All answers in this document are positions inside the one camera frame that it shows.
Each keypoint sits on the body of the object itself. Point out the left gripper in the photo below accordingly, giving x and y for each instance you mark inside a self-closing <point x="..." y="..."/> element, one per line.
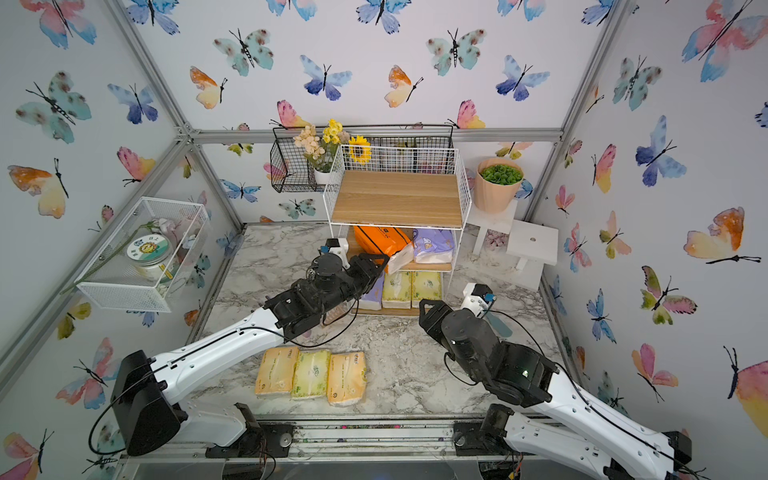
<point x="365" y="273"/>

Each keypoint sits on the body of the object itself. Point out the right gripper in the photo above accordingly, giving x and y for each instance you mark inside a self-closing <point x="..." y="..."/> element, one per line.
<point x="436" y="319"/>

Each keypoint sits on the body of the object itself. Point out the orange tissue pack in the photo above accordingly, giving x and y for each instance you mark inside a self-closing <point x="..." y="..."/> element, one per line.
<point x="390" y="241"/>

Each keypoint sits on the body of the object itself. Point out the orange-yellow tissue pack top shelf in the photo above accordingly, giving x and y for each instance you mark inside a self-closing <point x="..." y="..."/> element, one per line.
<point x="347" y="379"/>

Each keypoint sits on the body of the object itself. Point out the green tissue pack top shelf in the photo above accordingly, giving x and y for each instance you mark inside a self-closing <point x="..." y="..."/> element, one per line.
<point x="311" y="375"/>

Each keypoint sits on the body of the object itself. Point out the yellow tissue pack shelf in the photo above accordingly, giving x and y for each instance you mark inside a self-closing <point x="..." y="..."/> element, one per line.
<point x="276" y="372"/>

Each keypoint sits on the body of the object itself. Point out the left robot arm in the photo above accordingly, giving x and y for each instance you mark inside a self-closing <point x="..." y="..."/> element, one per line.
<point x="150" y="395"/>

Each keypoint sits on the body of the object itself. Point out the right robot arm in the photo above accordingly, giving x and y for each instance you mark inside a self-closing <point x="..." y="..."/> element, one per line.
<point x="542" y="411"/>

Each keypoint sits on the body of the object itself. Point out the green tissue pack bottom right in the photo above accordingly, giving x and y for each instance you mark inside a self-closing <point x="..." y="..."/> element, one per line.
<point x="425" y="285"/>

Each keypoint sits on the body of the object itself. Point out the green tissue pack bottom middle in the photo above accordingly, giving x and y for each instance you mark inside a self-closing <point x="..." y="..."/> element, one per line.
<point x="397" y="291"/>

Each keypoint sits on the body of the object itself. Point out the purple tissue pack bottom shelf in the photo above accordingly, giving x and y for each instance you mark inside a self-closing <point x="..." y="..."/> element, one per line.
<point x="372" y="300"/>

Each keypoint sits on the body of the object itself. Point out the purple tissue pack shelf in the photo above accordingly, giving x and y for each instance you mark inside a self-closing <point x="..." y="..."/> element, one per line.
<point x="433" y="246"/>
<point x="372" y="300"/>

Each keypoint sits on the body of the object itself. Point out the purple tissue pack middle shelf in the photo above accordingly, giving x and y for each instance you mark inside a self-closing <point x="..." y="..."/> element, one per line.
<point x="433" y="246"/>

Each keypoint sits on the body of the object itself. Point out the teal spatula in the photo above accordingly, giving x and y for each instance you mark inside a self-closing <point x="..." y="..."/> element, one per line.
<point x="498" y="325"/>

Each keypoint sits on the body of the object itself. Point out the yellow sunflower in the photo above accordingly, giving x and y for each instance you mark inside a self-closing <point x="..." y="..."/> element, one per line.
<point x="360" y="150"/>

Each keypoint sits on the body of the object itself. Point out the white small stand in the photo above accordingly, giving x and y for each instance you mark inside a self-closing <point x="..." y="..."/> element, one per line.
<point x="530" y="245"/>

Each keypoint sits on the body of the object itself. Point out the white pot with flowers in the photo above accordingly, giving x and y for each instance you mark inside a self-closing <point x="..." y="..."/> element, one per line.
<point x="320" y="149"/>

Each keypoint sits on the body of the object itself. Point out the pink pot green plant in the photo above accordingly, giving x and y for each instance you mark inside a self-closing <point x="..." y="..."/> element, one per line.
<point x="496" y="183"/>

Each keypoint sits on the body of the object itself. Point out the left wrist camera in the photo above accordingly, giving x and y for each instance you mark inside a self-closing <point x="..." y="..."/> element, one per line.
<point x="338" y="247"/>

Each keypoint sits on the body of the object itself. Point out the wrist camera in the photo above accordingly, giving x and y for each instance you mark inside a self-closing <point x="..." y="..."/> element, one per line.
<point x="478" y="298"/>
<point x="338" y="247"/>

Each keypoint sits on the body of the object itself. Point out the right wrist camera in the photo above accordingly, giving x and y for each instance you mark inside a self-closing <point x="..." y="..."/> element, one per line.
<point x="478" y="298"/>

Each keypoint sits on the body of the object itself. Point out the white wire shelf rack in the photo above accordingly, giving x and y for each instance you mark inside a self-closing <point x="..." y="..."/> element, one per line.
<point x="407" y="201"/>

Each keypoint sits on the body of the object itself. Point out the black wire wall basket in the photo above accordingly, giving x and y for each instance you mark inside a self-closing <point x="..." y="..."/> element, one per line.
<point x="407" y="148"/>

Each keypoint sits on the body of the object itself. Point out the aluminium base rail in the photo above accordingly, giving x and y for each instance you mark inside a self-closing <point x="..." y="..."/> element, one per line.
<point x="277" y="440"/>

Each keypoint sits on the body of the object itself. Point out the white mesh wall basket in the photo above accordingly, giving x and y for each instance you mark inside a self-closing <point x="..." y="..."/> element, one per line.
<point x="109" y="280"/>

